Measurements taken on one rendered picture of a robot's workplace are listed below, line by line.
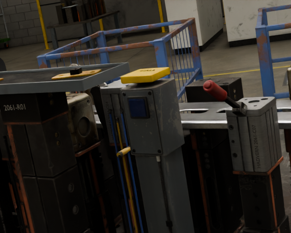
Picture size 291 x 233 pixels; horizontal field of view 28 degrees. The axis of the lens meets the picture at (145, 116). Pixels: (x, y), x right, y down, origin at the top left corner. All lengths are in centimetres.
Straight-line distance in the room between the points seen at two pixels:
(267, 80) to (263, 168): 226
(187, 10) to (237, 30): 85
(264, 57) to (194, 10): 616
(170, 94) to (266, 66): 235
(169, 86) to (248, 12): 842
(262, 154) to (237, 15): 835
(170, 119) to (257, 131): 17
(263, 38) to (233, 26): 613
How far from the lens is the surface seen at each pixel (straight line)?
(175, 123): 94
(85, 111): 128
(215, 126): 118
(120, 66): 101
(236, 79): 144
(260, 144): 102
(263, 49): 325
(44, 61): 360
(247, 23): 935
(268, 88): 329
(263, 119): 102
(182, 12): 941
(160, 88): 91
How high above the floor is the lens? 131
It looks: 13 degrees down
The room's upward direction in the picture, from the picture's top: 10 degrees counter-clockwise
